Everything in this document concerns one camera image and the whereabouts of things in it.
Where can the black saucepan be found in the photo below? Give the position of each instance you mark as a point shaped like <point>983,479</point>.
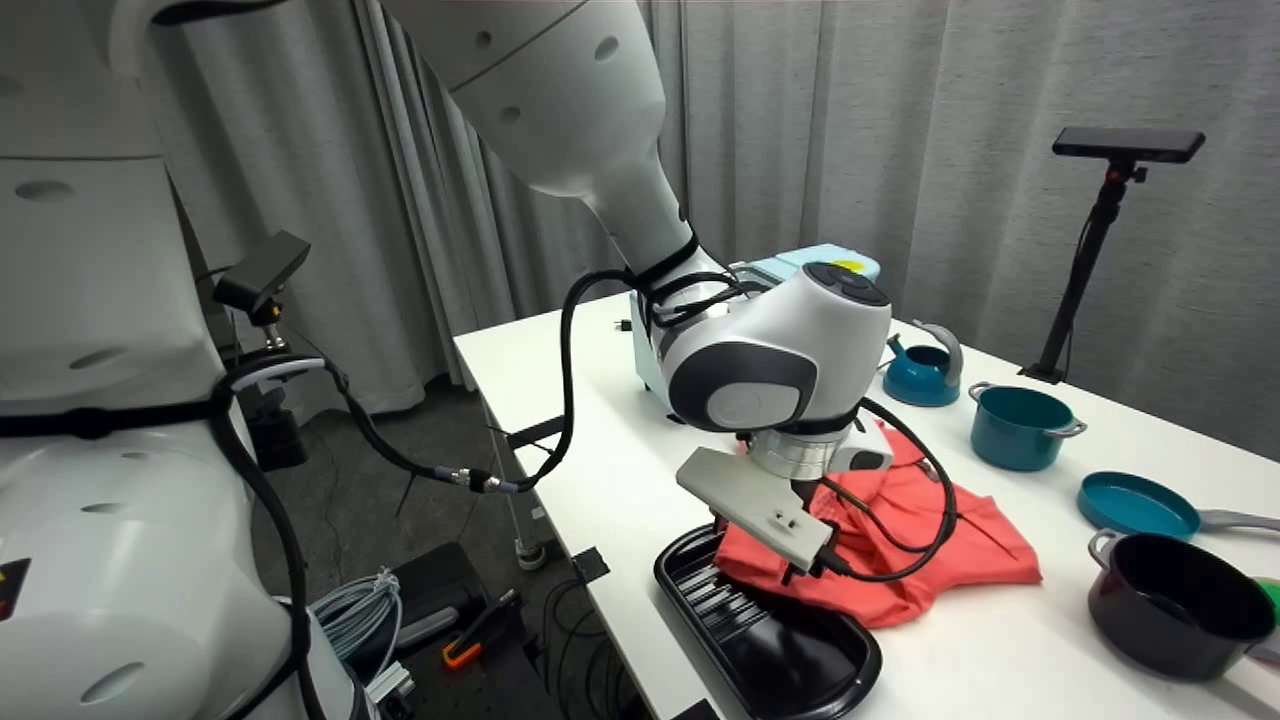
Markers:
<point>1172,606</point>

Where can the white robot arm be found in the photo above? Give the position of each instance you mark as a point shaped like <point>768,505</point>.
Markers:
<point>130,492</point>

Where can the light blue toaster oven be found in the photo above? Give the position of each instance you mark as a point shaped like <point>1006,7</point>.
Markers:
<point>787,265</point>

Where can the black tray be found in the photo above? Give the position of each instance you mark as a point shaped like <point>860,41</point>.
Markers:
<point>768,655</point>

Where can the teal kettle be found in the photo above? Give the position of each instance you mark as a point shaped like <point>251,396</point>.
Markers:
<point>926,372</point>

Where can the orange handled tool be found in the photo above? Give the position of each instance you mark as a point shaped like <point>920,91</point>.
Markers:
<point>481,632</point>

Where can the teal frying pan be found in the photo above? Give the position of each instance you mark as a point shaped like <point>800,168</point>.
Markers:
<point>1124,501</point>

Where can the teal pot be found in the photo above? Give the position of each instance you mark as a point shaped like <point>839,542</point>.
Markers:
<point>1018,430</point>

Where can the coral red shirt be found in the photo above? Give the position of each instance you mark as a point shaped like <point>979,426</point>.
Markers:
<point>906,542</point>

